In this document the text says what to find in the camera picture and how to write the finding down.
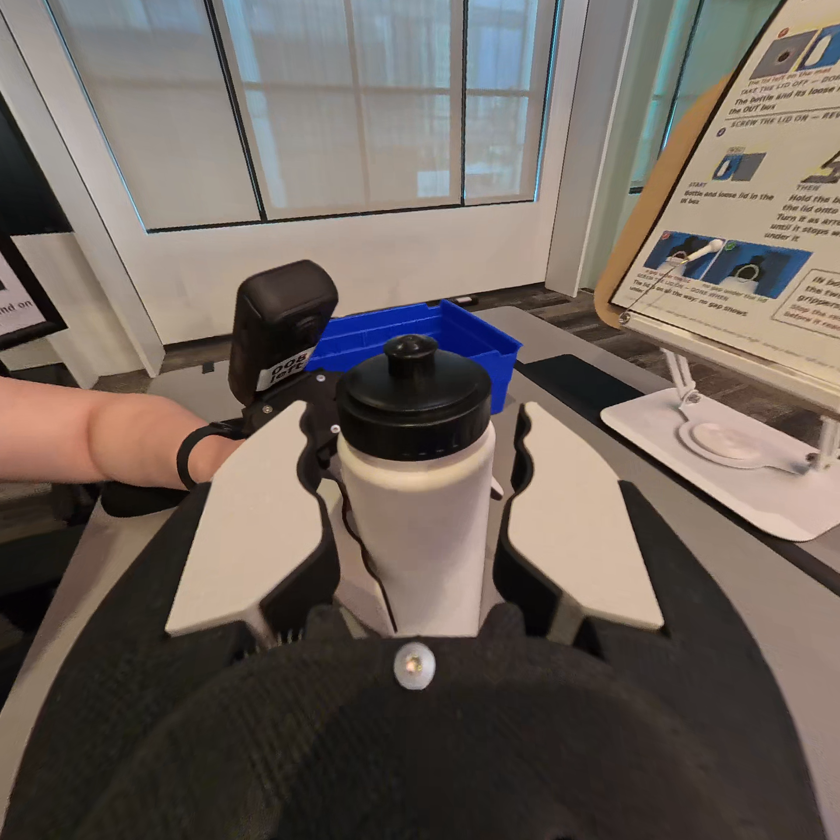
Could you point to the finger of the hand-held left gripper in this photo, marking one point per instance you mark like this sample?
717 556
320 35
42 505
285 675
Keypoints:
361 590
497 489

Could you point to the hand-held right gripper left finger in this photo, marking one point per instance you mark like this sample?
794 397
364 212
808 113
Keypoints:
256 525

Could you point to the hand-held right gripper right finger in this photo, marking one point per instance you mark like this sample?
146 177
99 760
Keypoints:
577 525

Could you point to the white bottle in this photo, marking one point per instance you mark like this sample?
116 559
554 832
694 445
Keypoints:
420 538

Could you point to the black bottle lid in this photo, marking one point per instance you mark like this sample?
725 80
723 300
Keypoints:
413 407

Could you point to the blue plastic object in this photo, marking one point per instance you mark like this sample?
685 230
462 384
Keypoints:
472 348

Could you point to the person's left forearm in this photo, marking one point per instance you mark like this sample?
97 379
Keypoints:
85 433

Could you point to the person's left hand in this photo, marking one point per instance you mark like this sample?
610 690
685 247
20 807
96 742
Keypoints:
216 456

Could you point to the black wristband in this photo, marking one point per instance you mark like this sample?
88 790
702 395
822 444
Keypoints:
182 459

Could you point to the black office chair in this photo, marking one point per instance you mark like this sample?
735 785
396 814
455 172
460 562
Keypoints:
39 558

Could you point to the white framed window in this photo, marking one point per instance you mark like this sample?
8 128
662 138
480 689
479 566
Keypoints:
328 98

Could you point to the black sign holder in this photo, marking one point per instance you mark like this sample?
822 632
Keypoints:
19 308

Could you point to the instruction sheet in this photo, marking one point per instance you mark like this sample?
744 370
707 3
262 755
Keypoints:
741 164

